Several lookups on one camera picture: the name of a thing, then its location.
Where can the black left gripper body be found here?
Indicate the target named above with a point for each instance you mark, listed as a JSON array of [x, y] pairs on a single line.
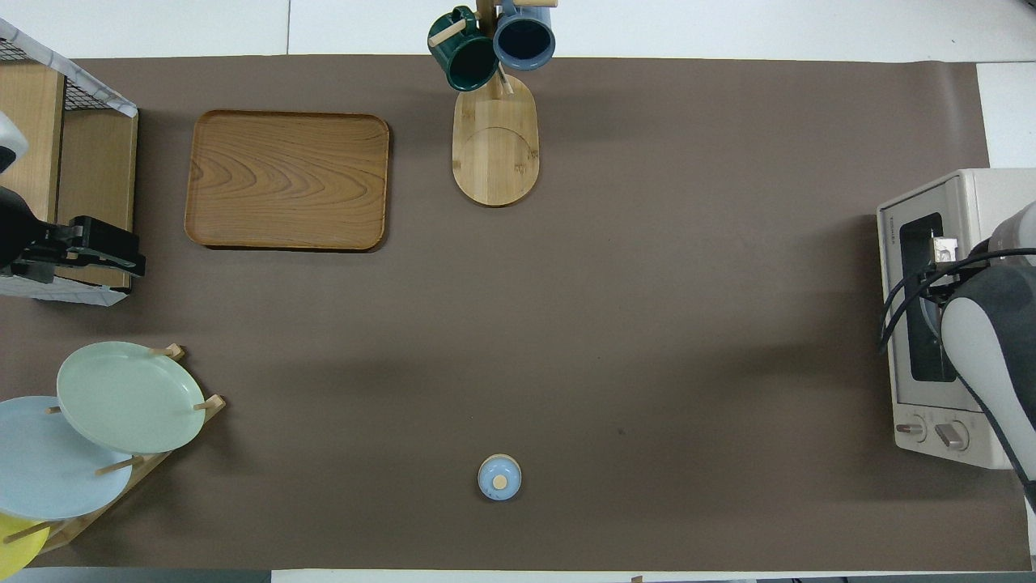
[[101, 236]]

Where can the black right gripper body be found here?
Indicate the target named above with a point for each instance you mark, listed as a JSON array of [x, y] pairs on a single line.
[[948, 287]]

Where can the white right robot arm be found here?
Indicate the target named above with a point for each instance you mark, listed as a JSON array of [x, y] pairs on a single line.
[[995, 348]]

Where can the cream toaster oven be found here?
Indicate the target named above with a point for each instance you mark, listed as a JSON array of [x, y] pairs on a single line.
[[995, 185]]

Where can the oven control knob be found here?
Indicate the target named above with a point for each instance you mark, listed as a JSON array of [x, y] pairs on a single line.
[[952, 436], [910, 429]]

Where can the pale green plate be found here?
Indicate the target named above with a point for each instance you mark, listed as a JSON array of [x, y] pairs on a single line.
[[129, 397]]

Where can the white grid pattern cloth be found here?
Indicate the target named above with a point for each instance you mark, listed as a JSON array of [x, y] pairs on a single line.
[[97, 95]]

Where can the wooden plate rack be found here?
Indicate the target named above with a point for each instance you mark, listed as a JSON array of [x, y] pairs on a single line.
[[212, 402]]

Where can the wooden serving tray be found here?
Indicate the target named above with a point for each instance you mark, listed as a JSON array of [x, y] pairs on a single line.
[[283, 178]]

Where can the light blue racked plate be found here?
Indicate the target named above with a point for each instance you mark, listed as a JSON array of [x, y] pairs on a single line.
[[48, 470]]

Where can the yellow plate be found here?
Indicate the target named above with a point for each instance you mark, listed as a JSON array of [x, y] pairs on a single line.
[[16, 546]]

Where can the brown table mat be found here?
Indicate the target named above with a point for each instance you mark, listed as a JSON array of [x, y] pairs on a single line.
[[647, 324]]

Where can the wooden mug tree stand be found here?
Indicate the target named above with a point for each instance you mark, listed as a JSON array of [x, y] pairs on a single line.
[[494, 154]]

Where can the dark green mug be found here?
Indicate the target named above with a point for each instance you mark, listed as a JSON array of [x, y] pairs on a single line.
[[465, 61]]

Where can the small blue call bell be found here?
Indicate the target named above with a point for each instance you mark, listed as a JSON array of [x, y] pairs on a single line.
[[499, 479]]

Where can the blue mug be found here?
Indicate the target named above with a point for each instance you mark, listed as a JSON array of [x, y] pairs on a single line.
[[524, 40]]

